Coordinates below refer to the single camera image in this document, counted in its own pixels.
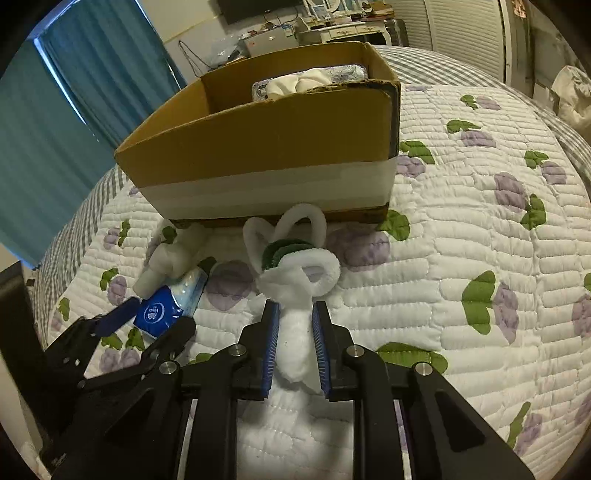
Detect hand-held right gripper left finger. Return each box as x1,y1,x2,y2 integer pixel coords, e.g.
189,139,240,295
55,300,281,480

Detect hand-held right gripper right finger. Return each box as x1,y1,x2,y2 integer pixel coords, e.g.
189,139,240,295
311,300,536,480

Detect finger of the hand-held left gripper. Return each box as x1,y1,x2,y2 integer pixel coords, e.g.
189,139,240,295
76,316,197,389
44,296,142,371

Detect white fuzzy pipe-cleaner flower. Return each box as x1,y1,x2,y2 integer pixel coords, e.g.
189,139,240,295
242,203,342,393

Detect blue tissue packet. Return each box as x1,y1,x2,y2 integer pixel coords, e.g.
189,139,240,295
133,268,208,342

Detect cardboard box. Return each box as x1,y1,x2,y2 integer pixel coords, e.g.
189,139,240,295
113,41,402,229

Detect white soft cloth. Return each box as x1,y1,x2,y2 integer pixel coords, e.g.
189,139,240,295
268,67,334,100

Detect white rolled socks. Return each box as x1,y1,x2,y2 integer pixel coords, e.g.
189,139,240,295
133,222,208,298

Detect floral quilted blanket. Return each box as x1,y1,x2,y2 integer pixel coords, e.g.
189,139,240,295
39,83,591,480

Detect teal curtain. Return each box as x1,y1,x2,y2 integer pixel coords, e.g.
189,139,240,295
0,0,186,271

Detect patterned wet wipes pack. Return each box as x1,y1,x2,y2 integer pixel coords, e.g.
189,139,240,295
252,64,370,102

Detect white box appliance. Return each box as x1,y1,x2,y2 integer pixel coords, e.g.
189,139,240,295
242,30,297,58

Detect white dresser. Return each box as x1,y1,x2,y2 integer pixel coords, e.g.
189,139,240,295
295,21,393,47

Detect black television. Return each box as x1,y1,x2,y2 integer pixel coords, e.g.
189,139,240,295
217,0,303,25

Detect white louvred wardrobe door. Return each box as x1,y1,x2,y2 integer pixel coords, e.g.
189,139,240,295
388,0,513,85

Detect cream crumpled cloth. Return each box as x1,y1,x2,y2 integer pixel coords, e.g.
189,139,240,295
549,65,591,131

